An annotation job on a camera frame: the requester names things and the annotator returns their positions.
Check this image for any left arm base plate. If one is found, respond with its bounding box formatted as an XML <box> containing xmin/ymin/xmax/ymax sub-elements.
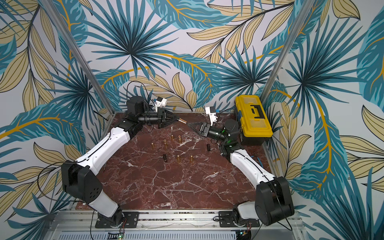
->
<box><xmin>95</xmin><ymin>211</ymin><xmax>140</xmax><ymax>229</ymax></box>

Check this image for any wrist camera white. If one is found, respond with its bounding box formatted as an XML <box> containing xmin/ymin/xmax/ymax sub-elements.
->
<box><xmin>205</xmin><ymin>107</ymin><xmax>218</xmax><ymax>127</ymax></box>
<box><xmin>155</xmin><ymin>97</ymin><xmax>167</xmax><ymax>111</ymax></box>

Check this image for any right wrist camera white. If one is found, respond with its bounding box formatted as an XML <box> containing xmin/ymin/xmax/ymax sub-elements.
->
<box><xmin>205</xmin><ymin>107</ymin><xmax>218</xmax><ymax>127</ymax></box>

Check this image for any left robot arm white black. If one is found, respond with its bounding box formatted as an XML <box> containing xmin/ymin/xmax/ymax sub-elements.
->
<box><xmin>61</xmin><ymin>96</ymin><xmax>180</xmax><ymax>225</ymax></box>

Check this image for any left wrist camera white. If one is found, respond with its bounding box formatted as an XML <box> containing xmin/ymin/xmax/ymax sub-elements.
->
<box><xmin>155</xmin><ymin>97</ymin><xmax>167</xmax><ymax>111</ymax></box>

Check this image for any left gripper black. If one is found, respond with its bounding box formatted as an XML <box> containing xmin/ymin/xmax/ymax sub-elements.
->
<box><xmin>138</xmin><ymin>106</ymin><xmax>180</xmax><ymax>129</ymax></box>

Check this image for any aluminium corner post right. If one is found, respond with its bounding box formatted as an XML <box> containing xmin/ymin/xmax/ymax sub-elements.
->
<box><xmin>260</xmin><ymin>0</ymin><xmax>315</xmax><ymax>104</ymax></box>

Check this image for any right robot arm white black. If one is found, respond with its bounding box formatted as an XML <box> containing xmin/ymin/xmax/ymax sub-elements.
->
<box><xmin>188</xmin><ymin>119</ymin><xmax>295</xmax><ymax>226</ymax></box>

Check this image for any yellow black toolbox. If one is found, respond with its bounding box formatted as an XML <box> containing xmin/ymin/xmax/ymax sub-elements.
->
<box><xmin>235</xmin><ymin>95</ymin><xmax>273</xmax><ymax>146</ymax></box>

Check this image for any aluminium corner post left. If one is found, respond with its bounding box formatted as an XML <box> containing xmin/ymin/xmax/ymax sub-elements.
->
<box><xmin>41</xmin><ymin>0</ymin><xmax>115</xmax><ymax>115</ymax></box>

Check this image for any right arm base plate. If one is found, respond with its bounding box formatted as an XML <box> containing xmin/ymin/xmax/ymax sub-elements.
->
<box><xmin>213</xmin><ymin>210</ymin><xmax>260</xmax><ymax>228</ymax></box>

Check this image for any aluminium frame rail front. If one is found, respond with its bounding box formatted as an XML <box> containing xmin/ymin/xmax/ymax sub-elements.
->
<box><xmin>44</xmin><ymin>210</ymin><xmax>310</xmax><ymax>240</ymax></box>

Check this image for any aluminium corner post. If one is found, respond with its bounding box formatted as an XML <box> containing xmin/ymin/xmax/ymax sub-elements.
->
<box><xmin>260</xmin><ymin>0</ymin><xmax>315</xmax><ymax>104</ymax></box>
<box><xmin>41</xmin><ymin>0</ymin><xmax>115</xmax><ymax>115</ymax></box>

